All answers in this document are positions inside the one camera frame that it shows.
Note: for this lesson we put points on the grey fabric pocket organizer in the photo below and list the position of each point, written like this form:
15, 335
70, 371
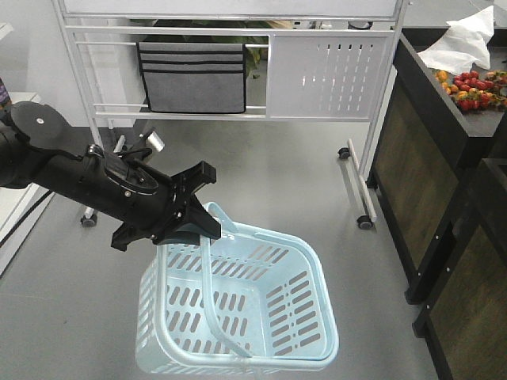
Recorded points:
193, 78

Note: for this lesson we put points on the pile of red fruits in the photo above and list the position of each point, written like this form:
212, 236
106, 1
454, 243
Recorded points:
471, 92

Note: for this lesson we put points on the light blue plastic basket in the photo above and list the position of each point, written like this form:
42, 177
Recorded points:
254, 301

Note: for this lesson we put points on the white rolling whiteboard frame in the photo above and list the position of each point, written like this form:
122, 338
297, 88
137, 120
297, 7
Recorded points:
305, 60

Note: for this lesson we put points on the wrist camera with silver lens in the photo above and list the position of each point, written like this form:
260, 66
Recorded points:
148, 144

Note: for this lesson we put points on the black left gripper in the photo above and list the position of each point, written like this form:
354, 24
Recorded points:
149, 203

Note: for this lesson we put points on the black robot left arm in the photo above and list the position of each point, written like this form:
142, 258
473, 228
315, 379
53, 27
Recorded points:
39, 146

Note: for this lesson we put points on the white plastic bag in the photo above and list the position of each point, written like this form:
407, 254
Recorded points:
463, 45

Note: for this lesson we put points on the dark wooden display counter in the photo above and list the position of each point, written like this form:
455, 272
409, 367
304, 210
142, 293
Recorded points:
440, 175

